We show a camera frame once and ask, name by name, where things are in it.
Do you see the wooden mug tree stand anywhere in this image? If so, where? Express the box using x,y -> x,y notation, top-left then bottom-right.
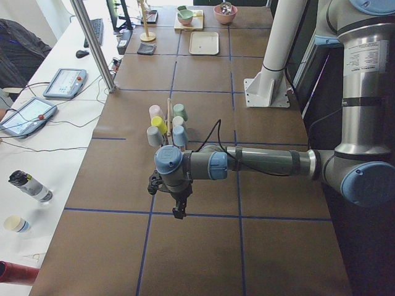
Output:
138,0 -> 156,43

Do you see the red cylinder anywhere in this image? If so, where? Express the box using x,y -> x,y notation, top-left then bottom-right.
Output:
1,261 -> 40,286

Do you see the green bowl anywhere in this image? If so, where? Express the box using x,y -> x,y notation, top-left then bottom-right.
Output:
177,9 -> 193,26

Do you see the clear water bottle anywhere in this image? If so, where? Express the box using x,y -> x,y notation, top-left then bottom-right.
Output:
9,170 -> 52,203

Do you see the black keyboard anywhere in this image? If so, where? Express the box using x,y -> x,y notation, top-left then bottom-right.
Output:
90,18 -> 104,46

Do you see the wooden cutting board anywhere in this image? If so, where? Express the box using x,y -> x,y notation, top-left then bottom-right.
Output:
173,9 -> 206,31

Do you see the black computer mouse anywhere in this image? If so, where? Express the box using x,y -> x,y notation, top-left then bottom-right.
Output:
75,50 -> 89,59

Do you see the pink cup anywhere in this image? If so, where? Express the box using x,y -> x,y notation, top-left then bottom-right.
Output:
149,105 -> 164,118

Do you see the blue cup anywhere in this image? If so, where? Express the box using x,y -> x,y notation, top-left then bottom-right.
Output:
173,125 -> 188,147

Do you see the beige cup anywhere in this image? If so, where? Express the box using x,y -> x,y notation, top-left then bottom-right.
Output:
172,116 -> 186,129

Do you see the black framed tray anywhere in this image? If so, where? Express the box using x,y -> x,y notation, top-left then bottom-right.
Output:
145,10 -> 159,25

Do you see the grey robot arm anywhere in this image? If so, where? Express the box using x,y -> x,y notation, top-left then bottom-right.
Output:
148,1 -> 394,219

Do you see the upper teach pendant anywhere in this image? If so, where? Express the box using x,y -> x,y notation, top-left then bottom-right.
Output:
43,68 -> 87,99

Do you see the grey folded cloth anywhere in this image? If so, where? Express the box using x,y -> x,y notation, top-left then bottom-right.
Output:
136,43 -> 156,56

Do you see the white wire cup rack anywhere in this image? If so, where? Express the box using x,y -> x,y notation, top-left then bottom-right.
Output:
165,98 -> 186,150

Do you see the teach pendant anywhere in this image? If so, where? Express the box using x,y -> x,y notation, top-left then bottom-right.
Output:
1,97 -> 57,138
43,68 -> 87,99

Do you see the pink bowl with ice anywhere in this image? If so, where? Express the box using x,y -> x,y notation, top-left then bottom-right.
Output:
214,1 -> 238,25

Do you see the lower teach pendant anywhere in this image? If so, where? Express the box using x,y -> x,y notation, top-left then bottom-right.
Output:
1,97 -> 57,138

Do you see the person in dark jacket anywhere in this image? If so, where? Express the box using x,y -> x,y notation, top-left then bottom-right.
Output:
1,18 -> 52,89

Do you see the grey cup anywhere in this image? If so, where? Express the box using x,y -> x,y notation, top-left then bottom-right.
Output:
146,126 -> 164,147

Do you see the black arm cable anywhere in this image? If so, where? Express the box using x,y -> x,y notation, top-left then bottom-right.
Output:
193,118 -> 291,177

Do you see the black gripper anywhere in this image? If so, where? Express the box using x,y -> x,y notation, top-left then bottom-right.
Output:
162,181 -> 193,219

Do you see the black box with label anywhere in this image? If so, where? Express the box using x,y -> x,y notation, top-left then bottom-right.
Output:
116,30 -> 133,55

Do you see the paper cup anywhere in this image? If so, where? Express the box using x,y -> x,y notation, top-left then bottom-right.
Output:
3,215 -> 30,233

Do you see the aluminium frame post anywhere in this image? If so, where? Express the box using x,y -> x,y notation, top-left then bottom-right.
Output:
70,0 -> 116,93

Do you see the yellow cup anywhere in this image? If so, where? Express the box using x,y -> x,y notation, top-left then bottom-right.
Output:
151,116 -> 167,134

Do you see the white pillar with base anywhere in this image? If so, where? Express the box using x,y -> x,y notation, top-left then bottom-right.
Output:
244,0 -> 307,108

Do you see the black monitor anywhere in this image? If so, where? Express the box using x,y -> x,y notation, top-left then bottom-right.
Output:
106,0 -> 133,33

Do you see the green cup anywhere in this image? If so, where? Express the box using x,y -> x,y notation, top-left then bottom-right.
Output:
173,104 -> 188,121

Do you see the beige rabbit tray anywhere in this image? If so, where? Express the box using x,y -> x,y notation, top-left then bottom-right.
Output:
189,31 -> 219,56

